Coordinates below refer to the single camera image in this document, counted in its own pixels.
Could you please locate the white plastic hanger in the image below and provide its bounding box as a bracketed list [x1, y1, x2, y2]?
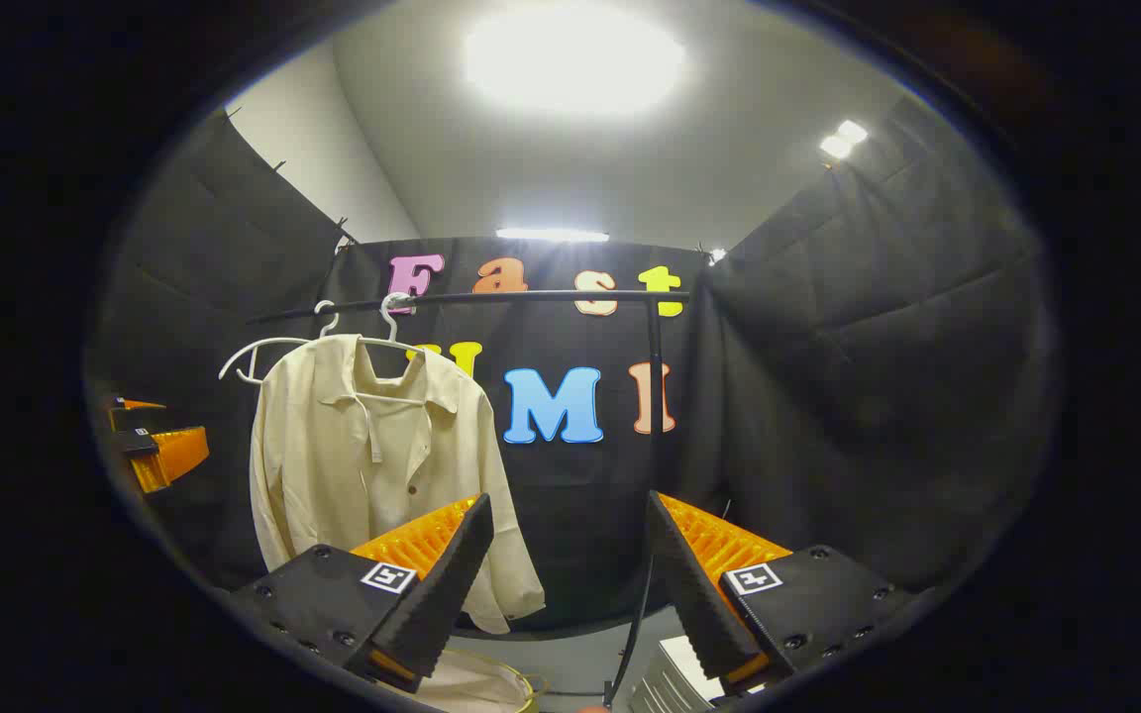
[353, 291, 443, 409]
[218, 299, 342, 386]

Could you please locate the cream button shirt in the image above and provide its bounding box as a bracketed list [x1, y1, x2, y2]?
[250, 334, 547, 635]

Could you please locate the cream laundry hamper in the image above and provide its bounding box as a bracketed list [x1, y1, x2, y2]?
[420, 648, 544, 713]

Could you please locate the black metal clothes rack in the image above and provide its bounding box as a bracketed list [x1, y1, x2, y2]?
[247, 287, 692, 710]

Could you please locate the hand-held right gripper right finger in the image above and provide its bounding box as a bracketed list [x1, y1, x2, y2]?
[646, 490, 918, 706]

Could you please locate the white ribbed board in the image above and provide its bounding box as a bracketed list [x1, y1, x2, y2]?
[626, 634, 730, 713]

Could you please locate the double ceiling light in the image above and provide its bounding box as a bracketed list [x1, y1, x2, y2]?
[818, 119, 870, 160]

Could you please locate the long strip ceiling light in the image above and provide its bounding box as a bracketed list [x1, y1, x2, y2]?
[495, 228, 611, 244]

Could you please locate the large round ceiling light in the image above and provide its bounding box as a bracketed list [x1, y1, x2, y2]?
[462, 5, 687, 118]

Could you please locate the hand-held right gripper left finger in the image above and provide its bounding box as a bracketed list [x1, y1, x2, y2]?
[230, 493, 495, 694]

